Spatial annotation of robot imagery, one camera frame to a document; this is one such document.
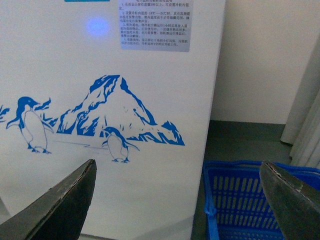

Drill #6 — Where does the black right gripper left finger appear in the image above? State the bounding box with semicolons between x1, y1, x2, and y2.
0;159;97;240

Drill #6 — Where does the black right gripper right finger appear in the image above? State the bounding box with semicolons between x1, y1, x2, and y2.
259;161;320;240

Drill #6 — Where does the white pleated curtain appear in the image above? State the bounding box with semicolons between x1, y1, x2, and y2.
280;39;320;169

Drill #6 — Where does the white blue chest freezer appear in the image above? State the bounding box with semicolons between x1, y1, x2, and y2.
0;0;225;240

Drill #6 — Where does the grey instruction sticker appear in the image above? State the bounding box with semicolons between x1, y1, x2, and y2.
118;0;194;53

